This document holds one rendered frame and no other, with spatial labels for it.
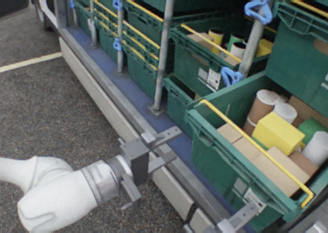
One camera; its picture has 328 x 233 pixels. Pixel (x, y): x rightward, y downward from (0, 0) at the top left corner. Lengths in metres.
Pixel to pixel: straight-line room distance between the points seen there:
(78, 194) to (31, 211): 0.10
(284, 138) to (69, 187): 0.58
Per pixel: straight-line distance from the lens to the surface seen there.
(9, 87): 2.96
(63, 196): 0.52
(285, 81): 0.84
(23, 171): 0.67
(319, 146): 0.81
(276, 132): 0.76
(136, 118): 1.39
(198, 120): 0.68
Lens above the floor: 1.60
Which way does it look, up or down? 43 degrees down
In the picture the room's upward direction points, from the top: 9 degrees clockwise
